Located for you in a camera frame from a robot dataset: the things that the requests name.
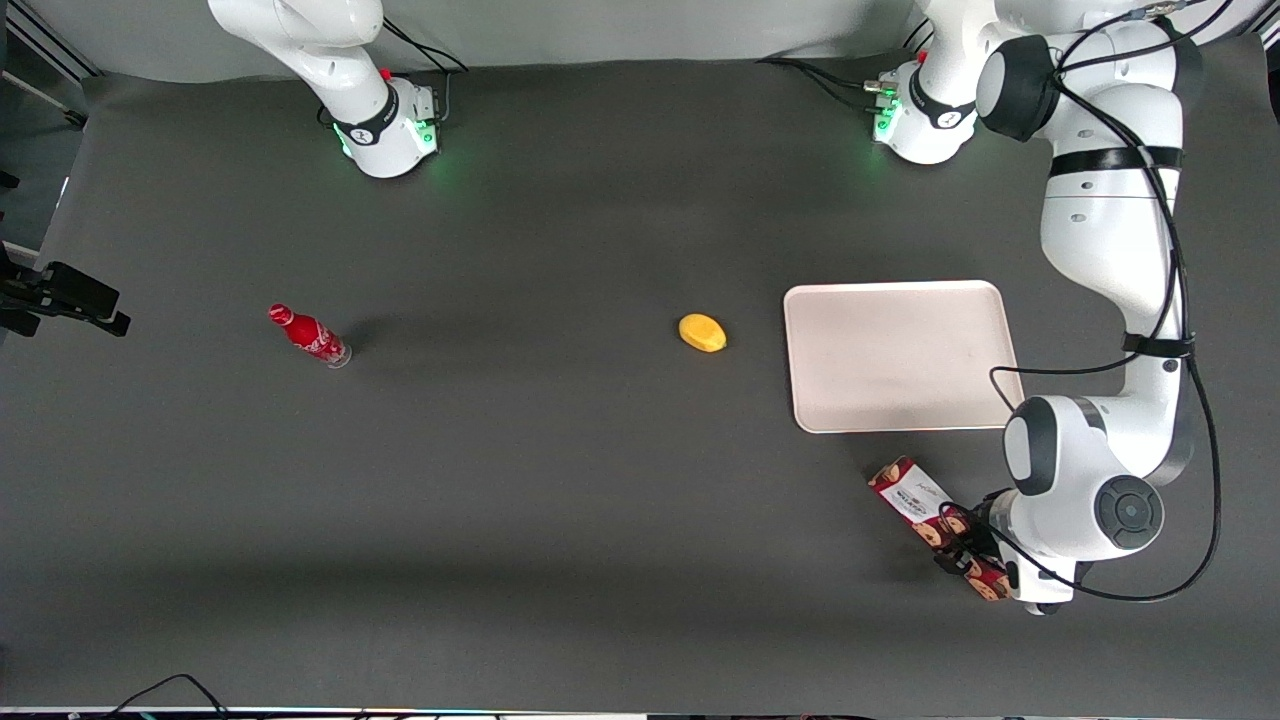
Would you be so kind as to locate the red cookie box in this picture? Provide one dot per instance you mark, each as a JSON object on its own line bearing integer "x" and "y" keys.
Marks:
{"x": 905, "y": 490}

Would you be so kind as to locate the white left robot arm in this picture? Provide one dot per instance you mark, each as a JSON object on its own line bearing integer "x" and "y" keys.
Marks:
{"x": 1100, "y": 230}

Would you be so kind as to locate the pale pink rectangular tray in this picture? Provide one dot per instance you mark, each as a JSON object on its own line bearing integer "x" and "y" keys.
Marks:
{"x": 900, "y": 355}

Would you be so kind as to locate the red cola bottle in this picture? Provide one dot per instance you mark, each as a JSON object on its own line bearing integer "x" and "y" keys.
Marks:
{"x": 310, "y": 336}

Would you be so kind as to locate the yellow lemon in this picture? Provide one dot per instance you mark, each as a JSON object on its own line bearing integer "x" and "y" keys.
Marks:
{"x": 702, "y": 333}

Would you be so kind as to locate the aluminium frame bar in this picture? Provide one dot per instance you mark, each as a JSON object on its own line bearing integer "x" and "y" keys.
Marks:
{"x": 50, "y": 40}

